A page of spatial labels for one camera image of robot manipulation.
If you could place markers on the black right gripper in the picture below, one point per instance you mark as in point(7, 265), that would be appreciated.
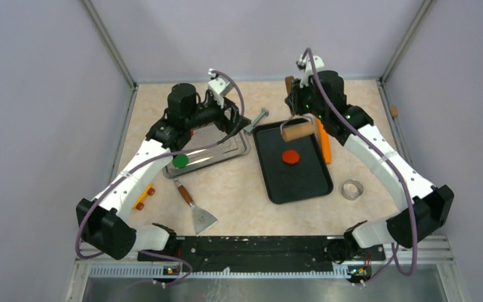
point(294, 99)

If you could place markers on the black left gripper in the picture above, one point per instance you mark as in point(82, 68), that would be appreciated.
point(224, 123)

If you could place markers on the wooden dough roller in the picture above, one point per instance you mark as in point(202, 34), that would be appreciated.
point(295, 129)

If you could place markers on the orange-red dough piece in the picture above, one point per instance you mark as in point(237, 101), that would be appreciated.
point(290, 157)

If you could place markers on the black baking tray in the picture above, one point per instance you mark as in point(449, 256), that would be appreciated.
point(309, 178)

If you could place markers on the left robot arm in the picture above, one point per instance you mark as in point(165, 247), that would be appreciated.
point(102, 221)

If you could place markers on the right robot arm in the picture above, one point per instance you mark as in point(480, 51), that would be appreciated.
point(423, 207)

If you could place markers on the green dough disc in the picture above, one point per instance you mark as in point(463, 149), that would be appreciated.
point(180, 161)

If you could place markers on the grey toy block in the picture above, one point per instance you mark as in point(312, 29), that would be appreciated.
point(248, 130)

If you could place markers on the silver metal tray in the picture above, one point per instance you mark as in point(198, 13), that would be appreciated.
point(235, 147)

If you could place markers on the orange toy carrot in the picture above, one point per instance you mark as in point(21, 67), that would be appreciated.
point(324, 142)

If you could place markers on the yellow toy car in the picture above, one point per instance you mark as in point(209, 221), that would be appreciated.
point(148, 191)

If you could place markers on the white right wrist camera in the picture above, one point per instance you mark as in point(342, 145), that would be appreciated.
point(309, 67)

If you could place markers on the small brown wall object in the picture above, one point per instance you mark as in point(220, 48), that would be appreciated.
point(393, 111)

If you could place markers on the wooden handled metal scraper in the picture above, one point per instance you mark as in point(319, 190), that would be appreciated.
point(202, 219)

